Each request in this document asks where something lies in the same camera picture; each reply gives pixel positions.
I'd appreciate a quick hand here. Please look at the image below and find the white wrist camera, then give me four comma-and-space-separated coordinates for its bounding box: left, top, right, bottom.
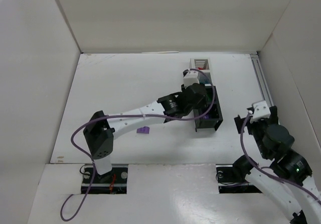
250, 100, 271, 123
183, 69, 199, 88

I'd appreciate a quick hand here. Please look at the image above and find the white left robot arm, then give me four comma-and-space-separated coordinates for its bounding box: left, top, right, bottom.
83, 83, 208, 180

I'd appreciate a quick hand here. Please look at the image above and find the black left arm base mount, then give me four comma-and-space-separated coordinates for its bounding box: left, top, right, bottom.
79, 165, 128, 194

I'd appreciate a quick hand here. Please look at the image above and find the aluminium rail at table edge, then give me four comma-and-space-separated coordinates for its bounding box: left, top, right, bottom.
250, 53, 273, 106

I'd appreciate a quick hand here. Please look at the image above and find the black double-bin container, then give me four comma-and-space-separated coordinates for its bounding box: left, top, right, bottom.
193, 86, 223, 132

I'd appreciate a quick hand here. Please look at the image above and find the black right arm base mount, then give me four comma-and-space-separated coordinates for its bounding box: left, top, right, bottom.
216, 155, 261, 194

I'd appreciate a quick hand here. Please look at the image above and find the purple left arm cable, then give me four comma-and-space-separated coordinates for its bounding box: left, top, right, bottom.
60, 69, 216, 221

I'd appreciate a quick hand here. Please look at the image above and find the purple rounded lego brick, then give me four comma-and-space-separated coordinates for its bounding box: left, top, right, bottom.
136, 126, 150, 134

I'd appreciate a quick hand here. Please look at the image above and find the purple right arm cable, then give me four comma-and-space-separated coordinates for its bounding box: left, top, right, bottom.
240, 110, 321, 204

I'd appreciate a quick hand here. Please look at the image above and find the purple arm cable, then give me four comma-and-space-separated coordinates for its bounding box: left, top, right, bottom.
60, 69, 216, 221
240, 110, 321, 204

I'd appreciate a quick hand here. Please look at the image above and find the white double-bin container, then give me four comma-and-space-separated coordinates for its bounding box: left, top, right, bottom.
190, 58, 213, 86

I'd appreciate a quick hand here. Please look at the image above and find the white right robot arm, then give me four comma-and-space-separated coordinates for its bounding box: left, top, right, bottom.
233, 100, 320, 223

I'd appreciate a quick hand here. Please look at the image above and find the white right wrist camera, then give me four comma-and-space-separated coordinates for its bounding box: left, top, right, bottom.
250, 100, 271, 123

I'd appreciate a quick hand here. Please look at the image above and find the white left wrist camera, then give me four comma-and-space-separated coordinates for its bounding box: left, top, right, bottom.
183, 69, 199, 88

